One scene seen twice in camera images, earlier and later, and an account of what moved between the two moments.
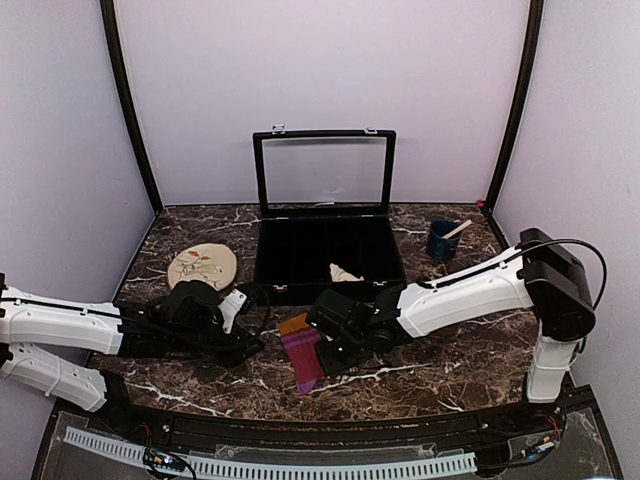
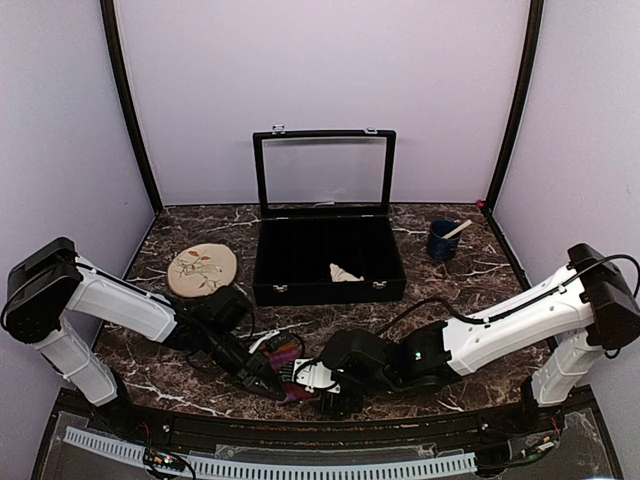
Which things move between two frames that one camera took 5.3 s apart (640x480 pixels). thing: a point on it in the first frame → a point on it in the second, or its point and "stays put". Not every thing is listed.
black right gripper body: (349, 355) → (335, 406)
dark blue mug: (443, 248) stays put
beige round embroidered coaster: (213, 264) stays put
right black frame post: (535, 27) stays put
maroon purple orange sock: (300, 338) → (278, 355)
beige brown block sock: (340, 275) stays put
